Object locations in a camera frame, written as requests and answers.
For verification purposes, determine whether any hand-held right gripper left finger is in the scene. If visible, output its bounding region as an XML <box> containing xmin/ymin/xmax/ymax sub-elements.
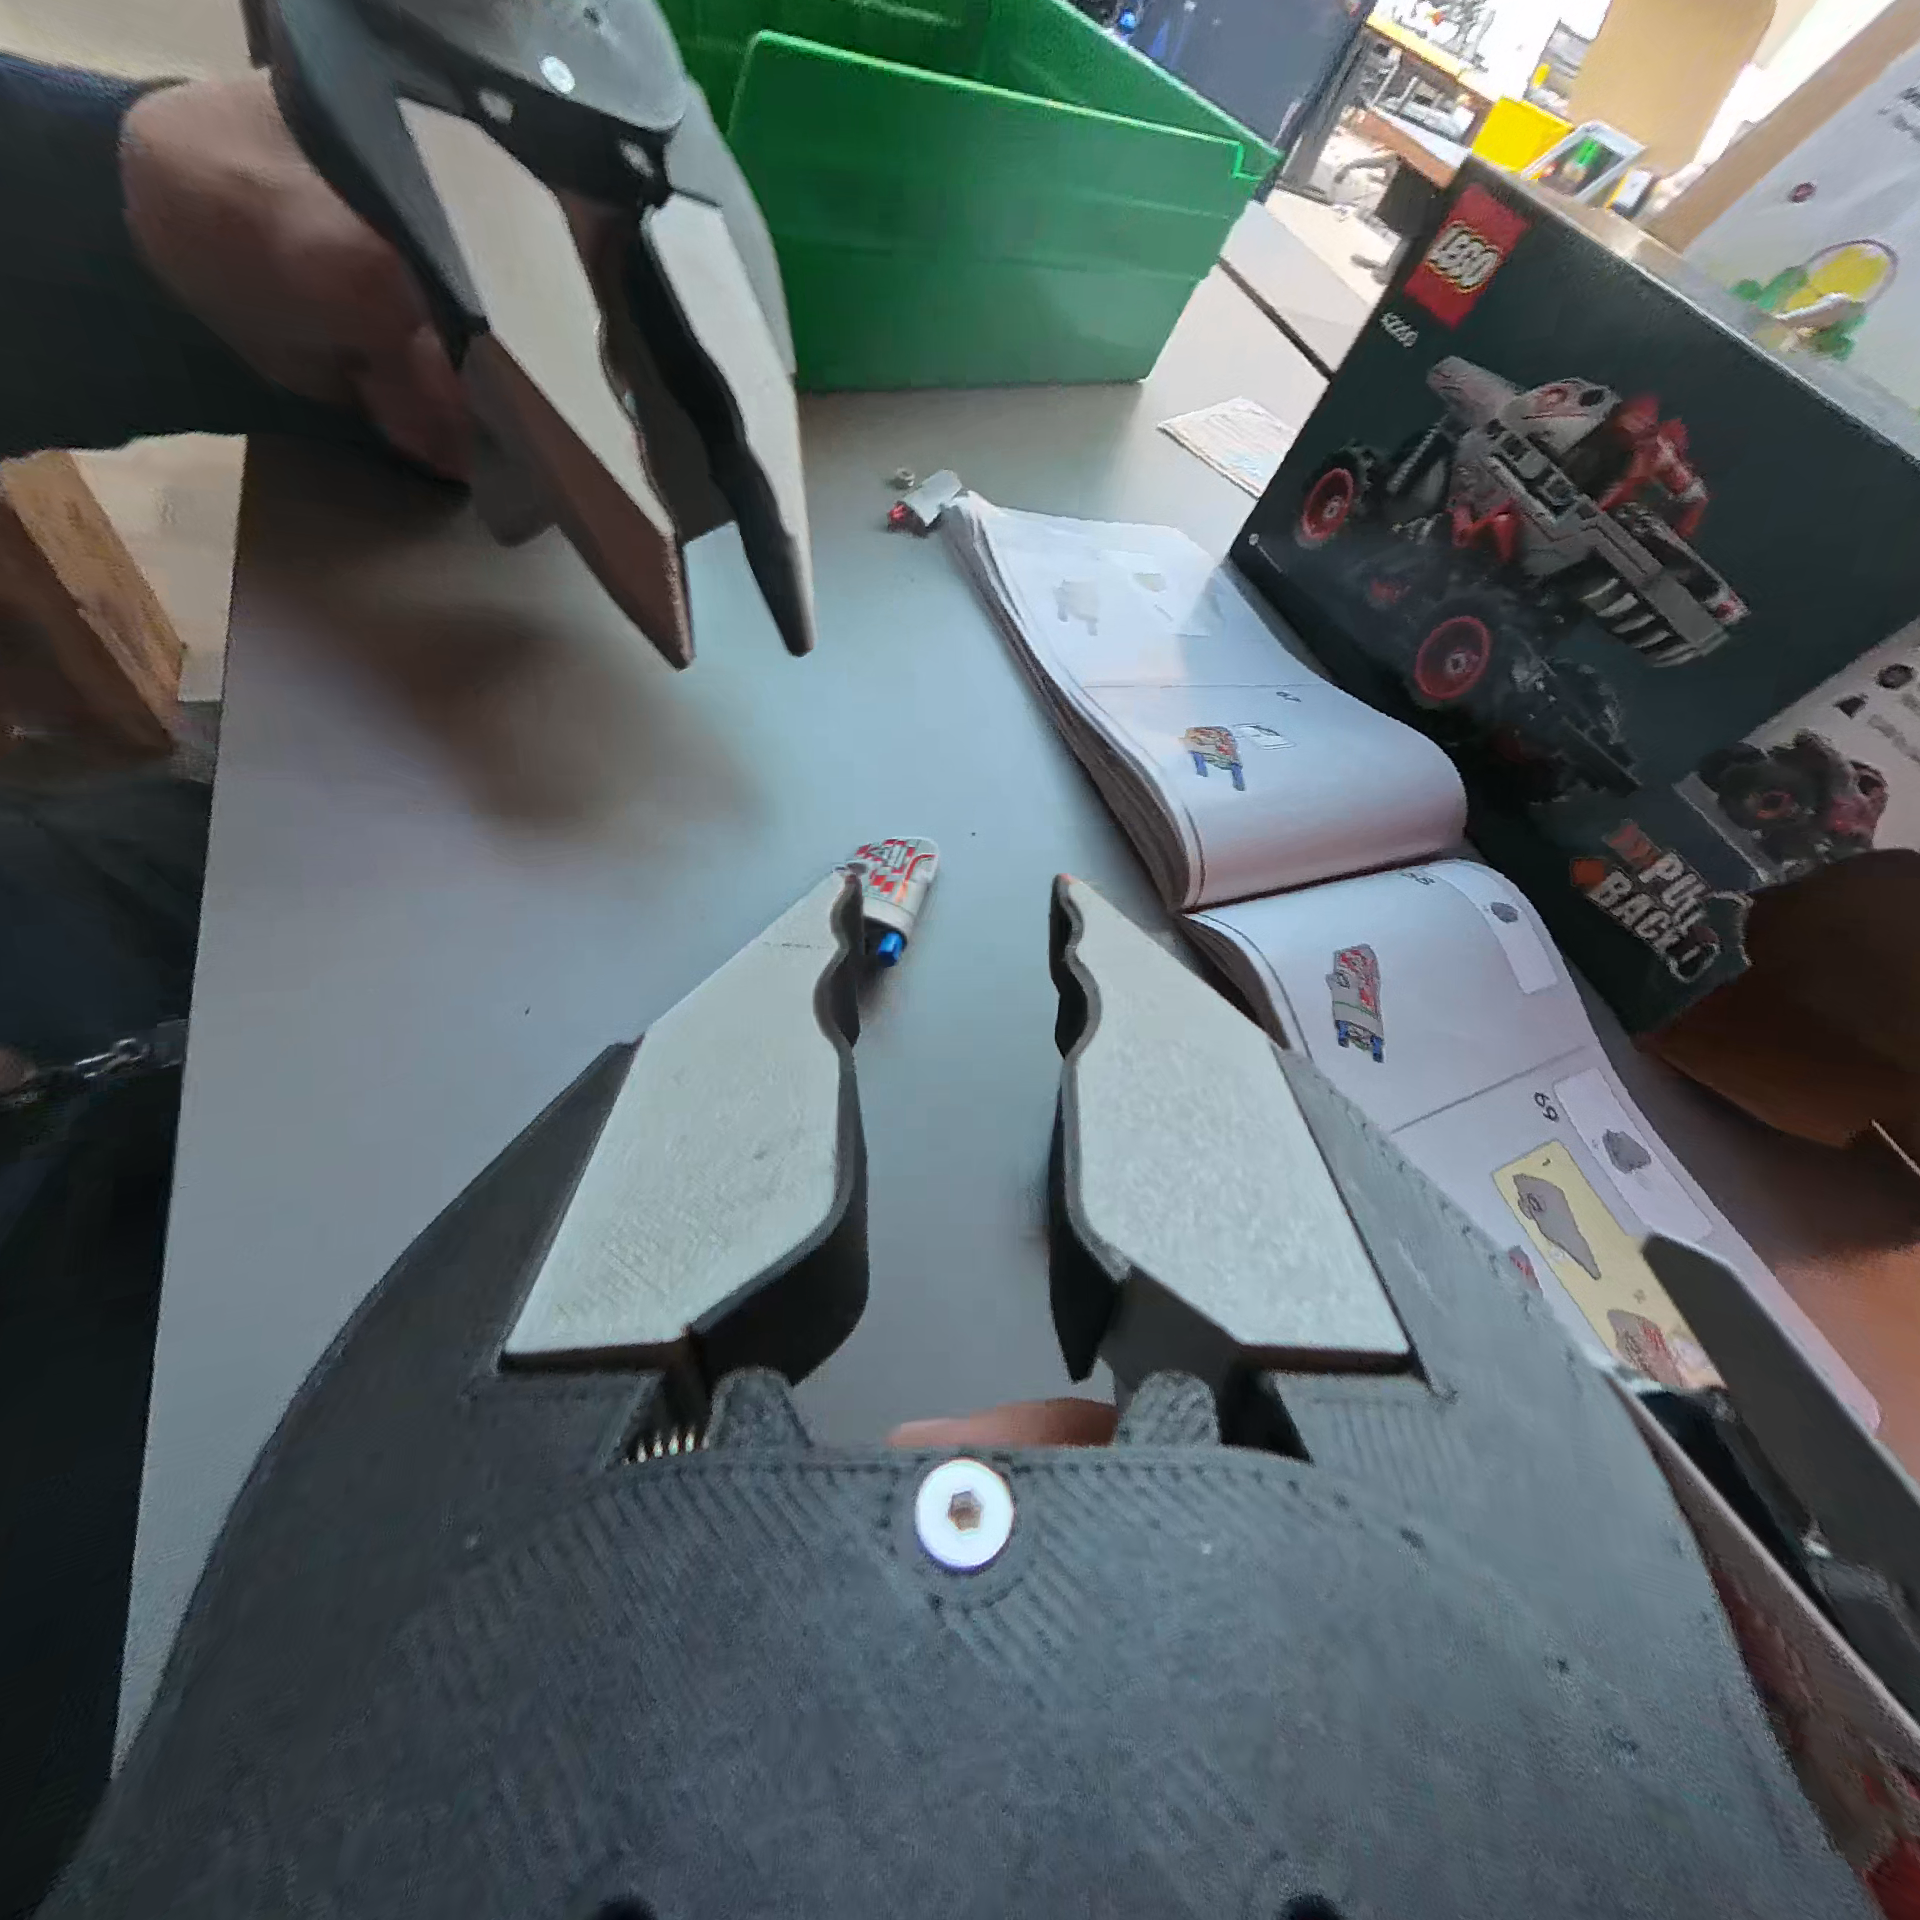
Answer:
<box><xmin>499</xmin><ymin>873</ymin><xmax>876</xmax><ymax>1389</ymax></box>

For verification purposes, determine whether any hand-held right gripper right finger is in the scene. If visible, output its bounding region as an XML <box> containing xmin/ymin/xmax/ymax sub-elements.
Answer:
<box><xmin>1045</xmin><ymin>873</ymin><xmax>1423</xmax><ymax>1392</ymax></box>

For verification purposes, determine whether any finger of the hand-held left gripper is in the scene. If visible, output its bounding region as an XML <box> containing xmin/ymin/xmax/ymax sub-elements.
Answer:
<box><xmin>609</xmin><ymin>88</ymin><xmax>821</xmax><ymax>658</ymax></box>
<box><xmin>394</xmin><ymin>99</ymin><xmax>698</xmax><ymax>672</ymax></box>

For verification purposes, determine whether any grey lego piece red sticker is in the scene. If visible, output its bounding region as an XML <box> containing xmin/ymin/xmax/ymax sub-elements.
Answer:
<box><xmin>839</xmin><ymin>835</ymin><xmax>944</xmax><ymax>971</ymax></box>

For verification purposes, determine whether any person's left forearm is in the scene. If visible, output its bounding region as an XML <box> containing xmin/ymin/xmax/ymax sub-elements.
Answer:
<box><xmin>0</xmin><ymin>53</ymin><xmax>378</xmax><ymax>459</ymax></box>

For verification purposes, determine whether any lego instruction booklet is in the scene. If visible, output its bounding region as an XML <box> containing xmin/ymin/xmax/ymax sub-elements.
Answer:
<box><xmin>944</xmin><ymin>487</ymin><xmax>1884</xmax><ymax>1431</ymax></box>

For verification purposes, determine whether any dark lego set box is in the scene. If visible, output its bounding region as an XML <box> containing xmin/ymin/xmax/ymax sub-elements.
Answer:
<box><xmin>1231</xmin><ymin>159</ymin><xmax>1920</xmax><ymax>1191</ymax></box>

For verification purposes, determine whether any person's left hand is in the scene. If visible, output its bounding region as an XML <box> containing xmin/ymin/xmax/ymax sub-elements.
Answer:
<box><xmin>119</xmin><ymin>76</ymin><xmax>484</xmax><ymax>483</ymax></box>

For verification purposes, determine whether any green plastic bin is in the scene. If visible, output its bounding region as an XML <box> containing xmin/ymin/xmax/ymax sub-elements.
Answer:
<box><xmin>657</xmin><ymin>0</ymin><xmax>1284</xmax><ymax>396</ymax></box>

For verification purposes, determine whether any small paper sticker sheet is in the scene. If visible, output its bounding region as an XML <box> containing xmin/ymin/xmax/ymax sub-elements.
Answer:
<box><xmin>1159</xmin><ymin>396</ymin><xmax>1301</xmax><ymax>499</ymax></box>

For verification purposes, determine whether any dark background furniture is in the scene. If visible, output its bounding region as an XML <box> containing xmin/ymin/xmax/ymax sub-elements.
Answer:
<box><xmin>1123</xmin><ymin>0</ymin><xmax>1397</xmax><ymax>196</ymax></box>

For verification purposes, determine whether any dark grey angled panel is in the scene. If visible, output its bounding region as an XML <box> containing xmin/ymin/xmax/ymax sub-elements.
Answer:
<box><xmin>1639</xmin><ymin>1229</ymin><xmax>1920</xmax><ymax>1653</ymax></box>

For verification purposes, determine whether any person's dark clothing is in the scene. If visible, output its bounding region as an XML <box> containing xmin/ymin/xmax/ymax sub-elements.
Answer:
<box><xmin>0</xmin><ymin>749</ymin><xmax>215</xmax><ymax>1920</ymax></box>

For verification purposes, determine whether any yellow box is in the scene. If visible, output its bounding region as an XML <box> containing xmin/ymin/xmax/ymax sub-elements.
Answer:
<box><xmin>1474</xmin><ymin>95</ymin><xmax>1576</xmax><ymax>170</ymax></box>

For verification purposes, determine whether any tan cardboard column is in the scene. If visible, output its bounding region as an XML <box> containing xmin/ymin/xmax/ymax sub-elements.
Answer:
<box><xmin>1568</xmin><ymin>0</ymin><xmax>1781</xmax><ymax>139</ymax></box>

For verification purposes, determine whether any white flower-print box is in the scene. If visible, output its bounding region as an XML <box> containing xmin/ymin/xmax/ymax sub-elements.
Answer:
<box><xmin>1680</xmin><ymin>0</ymin><xmax>1920</xmax><ymax>417</ymax></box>

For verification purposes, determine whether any wooden frame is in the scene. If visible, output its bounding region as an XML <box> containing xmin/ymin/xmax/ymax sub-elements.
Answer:
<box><xmin>0</xmin><ymin>451</ymin><xmax>192</xmax><ymax>755</ymax></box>

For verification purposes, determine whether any metal key chain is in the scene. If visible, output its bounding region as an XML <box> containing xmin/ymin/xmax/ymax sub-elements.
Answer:
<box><xmin>0</xmin><ymin>1027</ymin><xmax>187</xmax><ymax>1108</ymax></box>

